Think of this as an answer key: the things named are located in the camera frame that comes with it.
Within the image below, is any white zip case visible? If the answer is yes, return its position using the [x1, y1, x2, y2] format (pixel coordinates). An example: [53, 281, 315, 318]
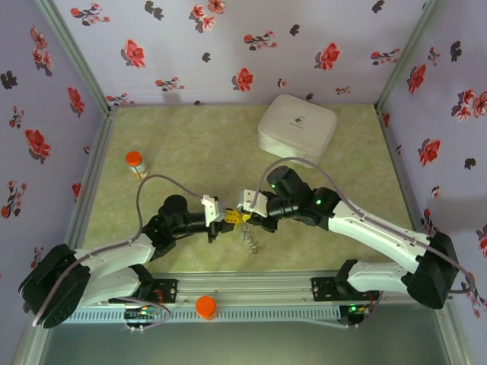
[257, 94, 339, 169]

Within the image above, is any orange-capped labelled bottle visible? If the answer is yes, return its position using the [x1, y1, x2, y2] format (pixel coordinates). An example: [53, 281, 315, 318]
[125, 151, 150, 180]

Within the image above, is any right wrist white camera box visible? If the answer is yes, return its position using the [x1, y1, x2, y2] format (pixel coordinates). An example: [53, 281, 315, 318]
[237, 189, 270, 220]

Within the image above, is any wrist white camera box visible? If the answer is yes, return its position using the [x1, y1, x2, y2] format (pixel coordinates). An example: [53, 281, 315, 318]
[237, 189, 270, 220]
[200, 194, 229, 226]

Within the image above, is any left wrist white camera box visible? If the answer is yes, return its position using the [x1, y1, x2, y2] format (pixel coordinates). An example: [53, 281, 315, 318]
[200, 194, 229, 226]

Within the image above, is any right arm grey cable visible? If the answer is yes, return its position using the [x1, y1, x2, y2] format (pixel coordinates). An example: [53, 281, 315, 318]
[256, 157, 476, 328]

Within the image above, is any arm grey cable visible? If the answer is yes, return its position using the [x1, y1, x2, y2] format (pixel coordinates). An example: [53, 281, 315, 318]
[32, 173, 205, 332]
[256, 157, 476, 328]

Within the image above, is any left arm grey cable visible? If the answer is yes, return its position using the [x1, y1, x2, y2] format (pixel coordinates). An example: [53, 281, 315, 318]
[32, 173, 205, 332]

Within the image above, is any aluminium mounting rail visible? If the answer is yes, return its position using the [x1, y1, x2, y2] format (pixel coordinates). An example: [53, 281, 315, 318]
[36, 270, 456, 305]

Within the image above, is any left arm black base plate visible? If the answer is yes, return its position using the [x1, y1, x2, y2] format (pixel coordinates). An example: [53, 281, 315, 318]
[109, 278, 179, 304]

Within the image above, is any orange knob on rail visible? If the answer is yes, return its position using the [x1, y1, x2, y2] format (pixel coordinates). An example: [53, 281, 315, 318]
[195, 294, 218, 321]

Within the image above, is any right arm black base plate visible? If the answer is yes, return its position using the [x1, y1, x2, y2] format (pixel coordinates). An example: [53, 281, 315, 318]
[310, 276, 381, 303]

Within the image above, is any grey slotted cable duct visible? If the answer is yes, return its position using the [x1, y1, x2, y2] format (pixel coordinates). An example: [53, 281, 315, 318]
[51, 306, 342, 324]

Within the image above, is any aluminium side rail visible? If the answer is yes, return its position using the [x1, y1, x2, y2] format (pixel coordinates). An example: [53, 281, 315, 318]
[374, 104, 438, 273]
[60, 106, 119, 275]

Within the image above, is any aluminium frame post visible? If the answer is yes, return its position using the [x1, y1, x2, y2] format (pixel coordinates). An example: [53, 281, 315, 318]
[33, 0, 119, 115]
[374, 0, 446, 115]

